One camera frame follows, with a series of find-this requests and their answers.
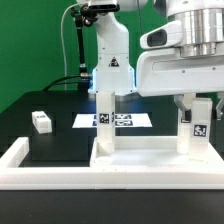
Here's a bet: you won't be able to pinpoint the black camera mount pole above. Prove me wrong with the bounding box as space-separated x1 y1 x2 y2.
71 7 92 92

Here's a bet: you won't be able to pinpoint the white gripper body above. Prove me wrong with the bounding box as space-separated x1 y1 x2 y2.
136 21 224 96

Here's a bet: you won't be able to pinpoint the white desk tabletop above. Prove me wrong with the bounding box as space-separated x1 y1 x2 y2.
90 136 224 172

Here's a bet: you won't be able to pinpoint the white cable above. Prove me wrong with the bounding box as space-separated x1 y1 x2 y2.
60 3 78 91

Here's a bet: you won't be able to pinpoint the black cables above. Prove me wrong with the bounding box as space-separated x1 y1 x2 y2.
42 75 83 92

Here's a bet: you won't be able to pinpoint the black camera on mount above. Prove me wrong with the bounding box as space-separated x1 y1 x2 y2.
88 3 120 13

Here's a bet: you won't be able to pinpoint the white U-shaped fence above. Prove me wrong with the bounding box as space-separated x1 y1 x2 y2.
0 137 224 190

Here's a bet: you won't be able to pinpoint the AprilTag marker sheet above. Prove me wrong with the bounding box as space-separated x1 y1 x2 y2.
73 113 152 128

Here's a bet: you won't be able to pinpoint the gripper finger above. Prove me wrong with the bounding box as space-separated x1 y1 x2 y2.
174 94 191 122
216 92 224 120

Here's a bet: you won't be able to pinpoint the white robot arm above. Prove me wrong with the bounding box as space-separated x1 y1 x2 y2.
77 0 224 120

